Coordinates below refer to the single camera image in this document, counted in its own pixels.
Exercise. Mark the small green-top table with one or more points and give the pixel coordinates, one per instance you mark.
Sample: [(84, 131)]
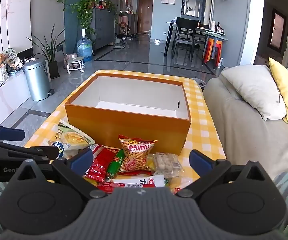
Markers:
[(216, 36)]

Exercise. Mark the black dining chair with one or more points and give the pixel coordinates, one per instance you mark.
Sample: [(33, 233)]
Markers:
[(187, 22)]

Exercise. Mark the brown glass bottle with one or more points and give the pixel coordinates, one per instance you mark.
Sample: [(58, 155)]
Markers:
[(219, 27)]

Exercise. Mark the long-leaved potted plant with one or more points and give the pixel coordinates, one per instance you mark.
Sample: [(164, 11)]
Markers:
[(49, 52)]

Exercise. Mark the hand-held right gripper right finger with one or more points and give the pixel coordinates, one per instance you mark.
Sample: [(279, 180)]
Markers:
[(200, 160)]

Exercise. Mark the red snack packet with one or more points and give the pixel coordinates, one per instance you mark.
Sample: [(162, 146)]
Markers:
[(101, 162)]

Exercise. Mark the small waste bin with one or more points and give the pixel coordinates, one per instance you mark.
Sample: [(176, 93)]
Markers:
[(201, 84)]

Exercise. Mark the grey drawer cabinet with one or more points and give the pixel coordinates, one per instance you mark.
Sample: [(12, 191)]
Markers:
[(104, 30)]

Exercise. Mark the brown framed window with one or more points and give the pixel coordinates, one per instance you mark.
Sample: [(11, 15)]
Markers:
[(277, 30)]

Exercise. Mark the blue water jug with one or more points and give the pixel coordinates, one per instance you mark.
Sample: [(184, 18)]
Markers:
[(84, 48)]

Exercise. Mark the white tumbler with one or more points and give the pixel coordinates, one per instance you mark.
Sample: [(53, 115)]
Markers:
[(212, 25)]

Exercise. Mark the clear packet of eggs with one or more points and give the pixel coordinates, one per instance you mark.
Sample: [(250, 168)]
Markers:
[(165, 163)]

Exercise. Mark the pale green chips packet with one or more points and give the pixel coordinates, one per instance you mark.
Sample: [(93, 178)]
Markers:
[(71, 136)]

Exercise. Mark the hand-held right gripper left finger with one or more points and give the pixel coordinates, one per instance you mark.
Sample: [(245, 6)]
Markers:
[(81, 158)]

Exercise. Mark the low white cabinet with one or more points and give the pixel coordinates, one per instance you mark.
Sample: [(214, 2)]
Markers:
[(6, 97)]

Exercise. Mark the orange stick snack packet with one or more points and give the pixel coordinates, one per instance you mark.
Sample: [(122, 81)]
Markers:
[(136, 157)]

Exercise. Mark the orange cardboard box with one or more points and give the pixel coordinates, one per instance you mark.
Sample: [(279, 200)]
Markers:
[(124, 125)]

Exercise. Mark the white wheeled stool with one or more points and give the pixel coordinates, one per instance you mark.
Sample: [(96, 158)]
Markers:
[(74, 63)]

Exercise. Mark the silver pedal trash can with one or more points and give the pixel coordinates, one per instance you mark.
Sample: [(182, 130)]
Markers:
[(36, 80)]

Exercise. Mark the white pillow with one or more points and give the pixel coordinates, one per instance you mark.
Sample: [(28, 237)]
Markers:
[(253, 90)]

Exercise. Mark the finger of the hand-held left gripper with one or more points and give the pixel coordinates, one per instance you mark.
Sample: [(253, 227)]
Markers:
[(41, 152), (10, 133)]

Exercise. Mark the black dining table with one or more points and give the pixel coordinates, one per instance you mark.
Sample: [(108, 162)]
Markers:
[(168, 38)]

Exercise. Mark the trailing green plant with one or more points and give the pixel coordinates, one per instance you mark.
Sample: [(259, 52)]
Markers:
[(85, 10)]

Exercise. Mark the beige sofa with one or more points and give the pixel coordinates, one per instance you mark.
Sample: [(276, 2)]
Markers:
[(246, 140)]

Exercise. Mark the stacked orange stools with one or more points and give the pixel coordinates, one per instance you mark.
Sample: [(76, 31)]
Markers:
[(210, 50)]

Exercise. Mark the green sausage stick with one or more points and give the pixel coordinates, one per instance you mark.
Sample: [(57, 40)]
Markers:
[(116, 162)]

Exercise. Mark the framed interior window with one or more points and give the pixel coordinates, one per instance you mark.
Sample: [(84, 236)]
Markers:
[(192, 7)]

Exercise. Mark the wooden door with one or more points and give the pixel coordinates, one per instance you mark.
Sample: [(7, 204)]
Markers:
[(144, 15)]

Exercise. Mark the white sausage packet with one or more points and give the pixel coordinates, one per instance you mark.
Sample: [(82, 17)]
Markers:
[(134, 181)]

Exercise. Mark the yellow checked tablecloth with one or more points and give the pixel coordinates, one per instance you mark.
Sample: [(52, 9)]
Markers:
[(204, 135)]

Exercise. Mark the round paper fan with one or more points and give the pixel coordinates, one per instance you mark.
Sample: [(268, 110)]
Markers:
[(9, 56)]

